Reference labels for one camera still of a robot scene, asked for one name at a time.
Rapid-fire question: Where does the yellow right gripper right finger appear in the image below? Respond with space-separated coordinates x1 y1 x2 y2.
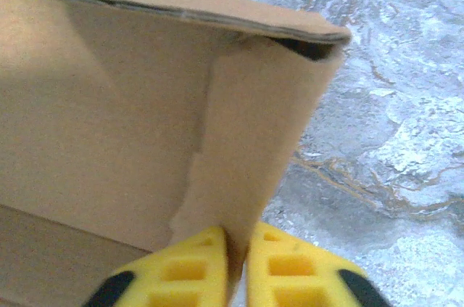
246 221 391 307

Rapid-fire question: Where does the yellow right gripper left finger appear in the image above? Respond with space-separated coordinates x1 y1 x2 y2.
85 226 229 307

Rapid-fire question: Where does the brown cardboard paper box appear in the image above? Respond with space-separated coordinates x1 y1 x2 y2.
0 0 352 307

